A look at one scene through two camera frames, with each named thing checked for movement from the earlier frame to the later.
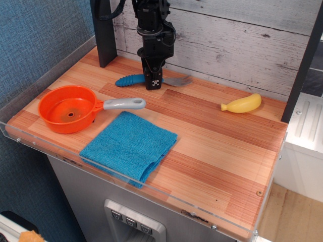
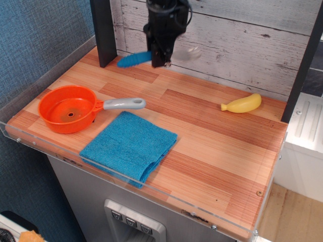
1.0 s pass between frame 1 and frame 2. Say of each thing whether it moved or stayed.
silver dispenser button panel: stayed
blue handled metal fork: moved
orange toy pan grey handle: stayed
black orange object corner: stayed
